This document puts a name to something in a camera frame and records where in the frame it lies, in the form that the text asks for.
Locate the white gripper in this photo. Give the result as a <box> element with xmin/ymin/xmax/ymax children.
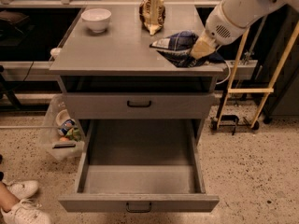
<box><xmin>191</xmin><ymin>2</ymin><xmax>249</xmax><ymax>60</ymax></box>

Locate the blue chip bag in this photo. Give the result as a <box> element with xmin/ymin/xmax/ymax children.
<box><xmin>149</xmin><ymin>31</ymin><xmax>224</xmax><ymax>68</ymax></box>

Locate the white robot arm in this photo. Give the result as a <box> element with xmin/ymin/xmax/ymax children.
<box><xmin>191</xmin><ymin>0</ymin><xmax>299</xmax><ymax>59</ymax></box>

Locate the brown chip bag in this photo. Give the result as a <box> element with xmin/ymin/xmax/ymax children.
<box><xmin>139</xmin><ymin>0</ymin><xmax>165</xmax><ymax>35</ymax></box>

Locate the closed grey top drawer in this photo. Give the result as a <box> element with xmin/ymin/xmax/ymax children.
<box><xmin>63</xmin><ymin>93</ymin><xmax>215</xmax><ymax>119</ymax></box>

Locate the grey drawer cabinet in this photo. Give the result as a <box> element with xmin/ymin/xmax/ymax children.
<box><xmin>50</xmin><ymin>5</ymin><xmax>222</xmax><ymax>141</ymax></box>

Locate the open grey middle drawer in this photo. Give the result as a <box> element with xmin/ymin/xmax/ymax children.
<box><xmin>59</xmin><ymin>119</ymin><xmax>219</xmax><ymax>213</ymax></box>

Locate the green snack bag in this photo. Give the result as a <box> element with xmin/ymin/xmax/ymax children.
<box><xmin>65</xmin><ymin>128</ymin><xmax>81</xmax><ymax>141</ymax></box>

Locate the white ceramic bowl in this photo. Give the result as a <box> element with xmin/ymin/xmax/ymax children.
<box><xmin>81</xmin><ymin>8</ymin><xmax>112</xmax><ymax>34</ymax></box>

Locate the blue soda can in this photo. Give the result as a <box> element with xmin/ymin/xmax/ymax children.
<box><xmin>58</xmin><ymin>119</ymin><xmax>75</xmax><ymax>136</ymax></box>

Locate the clear plastic bin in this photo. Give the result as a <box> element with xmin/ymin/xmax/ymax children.
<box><xmin>38</xmin><ymin>94</ymin><xmax>84</xmax><ymax>160</ymax></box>

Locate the white sneaker upper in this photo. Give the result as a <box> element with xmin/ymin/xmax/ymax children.
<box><xmin>4</xmin><ymin>180</ymin><xmax>39</xmax><ymax>200</ymax></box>

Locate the white sneaker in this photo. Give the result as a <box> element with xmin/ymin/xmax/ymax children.
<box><xmin>4</xmin><ymin>180</ymin><xmax>39</xmax><ymax>200</ymax></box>
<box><xmin>1</xmin><ymin>199</ymin><xmax>54</xmax><ymax>224</ymax></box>

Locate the white sneaker lower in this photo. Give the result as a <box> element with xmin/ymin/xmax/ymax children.
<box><xmin>1</xmin><ymin>199</ymin><xmax>54</xmax><ymax>224</ymax></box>

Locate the person's bare leg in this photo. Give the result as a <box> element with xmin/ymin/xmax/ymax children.
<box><xmin>0</xmin><ymin>182</ymin><xmax>20</xmax><ymax>212</ymax></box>

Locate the white power cable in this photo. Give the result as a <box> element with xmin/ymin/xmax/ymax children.
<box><xmin>214</xmin><ymin>59</ymin><xmax>232</xmax><ymax>86</ymax></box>

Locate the yellow wooden frame stand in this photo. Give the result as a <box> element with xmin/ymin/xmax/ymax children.
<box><xmin>209</xmin><ymin>21</ymin><xmax>299</xmax><ymax>136</ymax></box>

